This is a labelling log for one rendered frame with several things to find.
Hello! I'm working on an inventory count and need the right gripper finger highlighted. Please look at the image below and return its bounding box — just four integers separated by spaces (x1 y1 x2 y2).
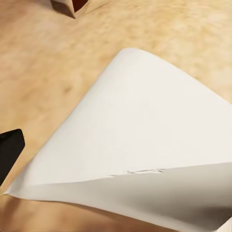
0 129 25 186

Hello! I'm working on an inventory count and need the paper coffee filter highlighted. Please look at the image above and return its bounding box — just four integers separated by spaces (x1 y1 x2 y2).
3 48 232 232

